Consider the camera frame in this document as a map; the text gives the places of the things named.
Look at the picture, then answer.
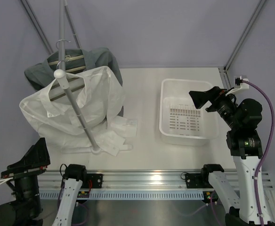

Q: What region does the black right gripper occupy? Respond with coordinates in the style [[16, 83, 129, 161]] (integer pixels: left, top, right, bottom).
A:
[[189, 86, 241, 129]]

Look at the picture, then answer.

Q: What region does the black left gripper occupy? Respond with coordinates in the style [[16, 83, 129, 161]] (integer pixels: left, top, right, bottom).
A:
[[1, 137, 50, 216]]

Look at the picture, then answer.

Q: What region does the white shirt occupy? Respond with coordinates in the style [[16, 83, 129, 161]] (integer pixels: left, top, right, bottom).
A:
[[19, 66, 138, 156]]

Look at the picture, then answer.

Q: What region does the grey clothes hanger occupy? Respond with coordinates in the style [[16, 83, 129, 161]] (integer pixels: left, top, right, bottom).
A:
[[49, 60, 85, 101]]

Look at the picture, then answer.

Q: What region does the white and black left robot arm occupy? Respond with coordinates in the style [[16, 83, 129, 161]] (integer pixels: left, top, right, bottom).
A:
[[0, 138, 88, 226]]

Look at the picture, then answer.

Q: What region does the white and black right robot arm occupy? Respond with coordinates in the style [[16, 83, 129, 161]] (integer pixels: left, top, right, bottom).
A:
[[189, 87, 274, 226]]

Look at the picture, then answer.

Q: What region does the grey-green shirt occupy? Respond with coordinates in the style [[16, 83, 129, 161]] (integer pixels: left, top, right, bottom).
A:
[[24, 47, 124, 117]]

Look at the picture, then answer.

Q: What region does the beige clothes hanger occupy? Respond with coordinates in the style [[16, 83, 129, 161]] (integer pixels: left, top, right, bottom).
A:
[[41, 48, 88, 74]]

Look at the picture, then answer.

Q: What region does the white plastic basket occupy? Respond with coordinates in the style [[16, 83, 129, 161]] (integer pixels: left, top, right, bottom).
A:
[[159, 79, 219, 146]]

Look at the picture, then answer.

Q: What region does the grey clothes rack stand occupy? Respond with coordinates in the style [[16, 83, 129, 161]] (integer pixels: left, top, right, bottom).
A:
[[56, 0, 133, 156]]

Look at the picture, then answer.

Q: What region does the aluminium frame post right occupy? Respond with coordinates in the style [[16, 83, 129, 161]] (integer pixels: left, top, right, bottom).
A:
[[223, 0, 269, 71]]

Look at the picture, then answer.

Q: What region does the aluminium frame post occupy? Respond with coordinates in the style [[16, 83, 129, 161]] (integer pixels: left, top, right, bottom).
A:
[[19, 0, 54, 54], [223, 0, 269, 71]]

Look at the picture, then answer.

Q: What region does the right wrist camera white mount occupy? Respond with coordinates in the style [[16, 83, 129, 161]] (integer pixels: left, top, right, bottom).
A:
[[226, 76, 250, 96]]

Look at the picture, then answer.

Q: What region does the white slotted cable duct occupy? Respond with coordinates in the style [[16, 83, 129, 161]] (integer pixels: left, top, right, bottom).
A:
[[40, 189, 204, 201]]

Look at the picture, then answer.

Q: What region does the aluminium mounting rail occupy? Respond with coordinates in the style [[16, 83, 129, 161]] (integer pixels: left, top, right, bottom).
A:
[[38, 170, 273, 190]]

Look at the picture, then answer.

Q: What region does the aluminium frame post left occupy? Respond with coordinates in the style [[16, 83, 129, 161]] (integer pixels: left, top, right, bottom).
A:
[[19, 0, 54, 54]]

